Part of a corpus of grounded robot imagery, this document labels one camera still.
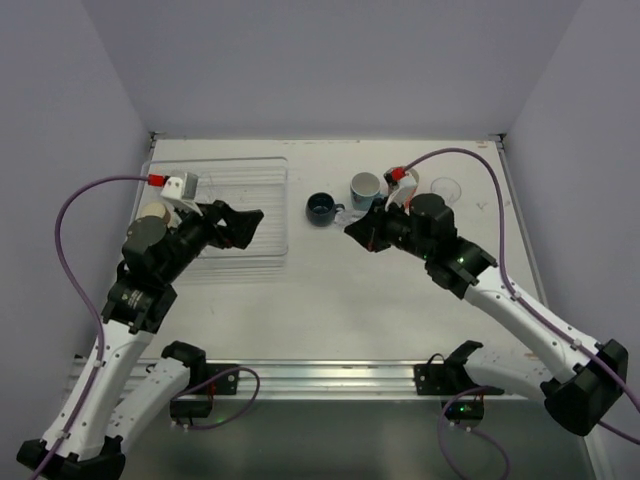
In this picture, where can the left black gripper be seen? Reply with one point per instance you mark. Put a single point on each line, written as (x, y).
(220, 223)

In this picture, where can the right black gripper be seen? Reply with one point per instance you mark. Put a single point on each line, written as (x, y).
(377, 226)

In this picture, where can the light blue floral mug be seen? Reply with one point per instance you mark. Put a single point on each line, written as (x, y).
(365, 187)

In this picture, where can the dark blue squat mug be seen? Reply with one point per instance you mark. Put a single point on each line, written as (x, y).
(321, 209)

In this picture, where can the orange mug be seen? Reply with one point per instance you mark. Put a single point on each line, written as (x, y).
(416, 179)

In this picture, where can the beige bottomed cup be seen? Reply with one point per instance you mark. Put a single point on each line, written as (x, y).
(156, 210)

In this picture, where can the clear glass with sticker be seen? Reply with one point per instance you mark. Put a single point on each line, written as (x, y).
(448, 188)

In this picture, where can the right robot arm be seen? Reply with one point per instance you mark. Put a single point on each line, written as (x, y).
(577, 378)

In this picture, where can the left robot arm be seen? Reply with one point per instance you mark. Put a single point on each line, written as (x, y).
(91, 435)

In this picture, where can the white wire dish rack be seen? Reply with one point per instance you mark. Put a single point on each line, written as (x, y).
(255, 188)

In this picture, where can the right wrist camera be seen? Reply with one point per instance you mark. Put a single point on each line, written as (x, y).
(399, 185)

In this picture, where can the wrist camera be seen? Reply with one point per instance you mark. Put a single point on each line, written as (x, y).
(180, 190)
(399, 185)

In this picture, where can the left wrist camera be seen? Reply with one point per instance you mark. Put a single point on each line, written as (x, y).
(180, 190)

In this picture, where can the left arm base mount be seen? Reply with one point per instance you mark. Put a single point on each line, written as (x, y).
(215, 380)

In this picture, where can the aluminium mounting rail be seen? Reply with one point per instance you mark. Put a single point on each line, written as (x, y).
(325, 380)

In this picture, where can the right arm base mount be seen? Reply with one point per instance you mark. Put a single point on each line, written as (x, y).
(445, 376)

